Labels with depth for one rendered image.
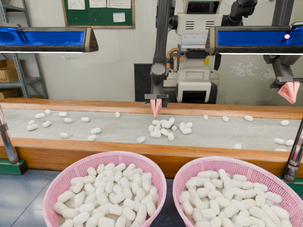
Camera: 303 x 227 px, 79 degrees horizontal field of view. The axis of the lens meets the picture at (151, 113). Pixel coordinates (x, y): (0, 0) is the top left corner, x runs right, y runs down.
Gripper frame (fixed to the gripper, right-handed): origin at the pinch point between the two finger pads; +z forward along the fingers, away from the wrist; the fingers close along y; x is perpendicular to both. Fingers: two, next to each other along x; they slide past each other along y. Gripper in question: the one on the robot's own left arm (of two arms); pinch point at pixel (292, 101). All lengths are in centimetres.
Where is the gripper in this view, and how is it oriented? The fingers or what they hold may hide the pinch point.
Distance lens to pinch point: 87.7
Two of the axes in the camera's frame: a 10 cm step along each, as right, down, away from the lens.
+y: 9.9, 0.3, -0.9
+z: -0.7, 8.8, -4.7
